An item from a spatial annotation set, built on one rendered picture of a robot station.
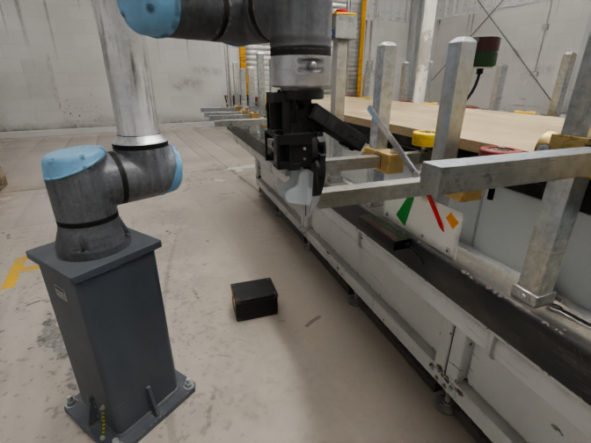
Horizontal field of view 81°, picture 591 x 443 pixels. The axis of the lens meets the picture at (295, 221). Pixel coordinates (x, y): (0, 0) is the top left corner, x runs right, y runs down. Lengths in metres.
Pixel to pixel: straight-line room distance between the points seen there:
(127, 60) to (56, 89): 7.29
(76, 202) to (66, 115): 7.35
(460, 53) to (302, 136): 0.36
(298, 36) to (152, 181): 0.67
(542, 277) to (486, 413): 0.65
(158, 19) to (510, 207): 0.81
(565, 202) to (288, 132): 0.41
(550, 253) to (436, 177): 0.31
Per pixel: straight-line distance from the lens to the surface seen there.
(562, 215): 0.63
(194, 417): 1.37
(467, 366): 1.27
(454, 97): 0.77
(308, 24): 0.53
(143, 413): 1.38
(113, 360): 1.18
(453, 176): 0.39
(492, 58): 0.80
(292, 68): 0.53
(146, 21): 0.55
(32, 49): 8.36
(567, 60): 1.96
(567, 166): 0.53
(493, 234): 1.01
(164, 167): 1.08
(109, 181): 1.03
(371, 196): 0.65
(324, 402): 1.37
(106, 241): 1.05
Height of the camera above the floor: 1.04
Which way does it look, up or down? 22 degrees down
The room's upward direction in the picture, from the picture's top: straight up
